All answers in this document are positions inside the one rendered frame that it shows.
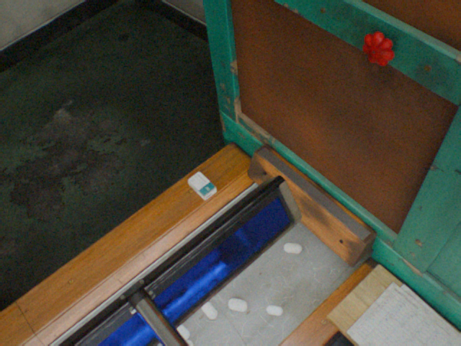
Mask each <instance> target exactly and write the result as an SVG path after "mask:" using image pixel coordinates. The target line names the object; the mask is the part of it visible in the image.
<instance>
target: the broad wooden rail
mask: <svg viewBox="0 0 461 346"><path fill-rule="evenodd" d="M251 159H252V158H251V157H250V156H249V155H248V154H247V153H246V152H245V151H243V150H242V149H241V148H240V147H238V146H237V145H236V144H235V143H234V142H231V143H229V144H228V145H227V146H225V147H224V148H222V149H221V150H220V151H219V152H217V153H216V154H214V155H213V156H211V157H210V158H209V159H208V160H207V161H206V162H205V163H203V164H202V165H200V166H199V167H197V168H196V169H195V170H194V171H192V172H191V173H189V174H188V175H186V176H185V177H183V178H182V179H180V180H179V181H178V182H177V183H175V184H174V185H172V186H171V187H170V188H169V189H167V190H166V191H164V192H163V193H161V194H160V195H159V196H158V197H156V198H155V199H153V200H152V201H151V202H150V203H148V204H147V205H145V206H144V207H142V208H141V209H140V210H139V211H137V212H136V213H134V214H133V215H131V217H129V218H128V219H126V220H125V221H123V222H122V223H121V224H120V225H118V226H117V227H115V229H114V230H112V231H110V232H109V233H108V234H106V235H105V236H103V237H102V238H101V239H100V240H98V241H96V242H95V243H94V244H92V245H91V246H90V247H89V248H87V249H85V250H84V251H83V252H82V253H80V254H79V255H78V256H76V257H75V258H73V259H72V260H71V261H70V262H68V263H67V264H65V265H64V266H62V267H61V268H60V269H59V270H57V271H56V272H54V273H53V274H52V275H51V276H49V277H48V278H46V279H45V280H44V281H42V282H41V283H40V284H38V285H36V286H35V287H34V288H33V289H32V290H30V291H29V292H27V293H26V294H24V295H23V296H22V297H21V298H19V299H18V300H16V301H15V302H14V303H12V304H11V305H10V306H8V307H7V308H5V309H4V310H3V311H2V312H0V346H49V345H51V344H52V343H53V342H55V341H56V340H57V339H58V338H59V337H60V336H62V335H63V334H64V333H66V332H67V331H68V330H69V329H70V328H72V327H73V326H74V325H76V324H77V323H78V322H80V321H81V320H82V319H84V318H85V317H87V316H88V315H89V314H90V313H91V312H93V311H94V310H95V309H97V308H98V307H99V306H101V305H102V304H103V303H104V302H105V301H107V300H108V299H109V298H111V297H112V296H113V295H114V294H116V293H117V292H118V291H119V290H121V289H122V288H123V287H125V286H126V285H127V284H128V283H129V282H130V281H132V280H133V279H135V278H136V277H137V276H139V274H141V273H142V272H143V271H144V270H146V269H147V268H148V267H150V266H151V265H152V264H153V263H154V262H156V261H157V260H159V259H160V258H161V257H162V256H164V255H165V254H166V253H167V252H169V251H170V250H171V249H173V248H174V247H175V246H176V245H177V244H178V243H180V242H181V241H182V240H184V239H185V238H187V237H188V236H189V235H191V234H192V233H193V232H195V231H196V230H197V229H198V228H199V227H201V226H202V225H203V224H204V223H205V222H206V221H208V220H209V219H210V218H212V217H213V216H214V215H215V214H216V213H217V212H219V211H220V210H222V209H223V208H224V207H225V206H226V205H227V204H229V203H230V202H231V201H233V200H234V199H235V198H237V197H238V196H239V195H240V194H241V193H243V192H244V191H245V190H247V189H248V188H249V187H250V186H252V185H254V184H255V181H252V180H251V179H250V178H249V177H248V175H247V171H248V169H249V165H250V163H251ZM198 172H201V173H202V174H203V175H204V176H205V177H206V178H207V179H208V180H210V181H211V182H212V183H213V184H214V186H216V189H217V192H216V193H215V194H213V195H212V196H210V197H209V198H208V199H206V200H204V199H203V198H202V197H201V196H200V195H199V194H198V193H197V192H196V191H195V190H194V189H193V188H192V187H191V186H190V185H188V181H187V180H188V179H190V178H191V177H193V176H194V175H196V174H197V173H198Z"/></svg>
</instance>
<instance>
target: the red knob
mask: <svg viewBox="0 0 461 346"><path fill-rule="evenodd" d="M391 48H392V43H391V41H390V40H389V39H384V37H383V34H382V33H380V32H376V33H374V34H373V35H371V34H368V35H366V36H365V37H364V45H363V46H362V51H363V53H365V54H367V55H368V57H367V58H368V61H369V62H370V63H377V64H378V65H379V66H386V65H387V63H388V61H391V60H392V59H393V57H394V53H393V51H392V50H391Z"/></svg>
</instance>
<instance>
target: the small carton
mask: <svg viewBox="0 0 461 346"><path fill-rule="evenodd" d="M187 181H188V185H190V186H191V187H192V188H193V189H194V190H195V191H196V192H197V193H198V194H199V195H200V196H201V197H202V198H203V199H204V200H206V199H208V198H209V197H210V196H212V195H213V194H215V193H216V192H217V189H216V186H214V184H213V183H212V182H211V181H210V180H208V179H207V178H206V177H205V176H204V175H203V174H202V173H201V172H198V173H197V174H196V175H194V176H193V177H191V178H190V179H188V180H187Z"/></svg>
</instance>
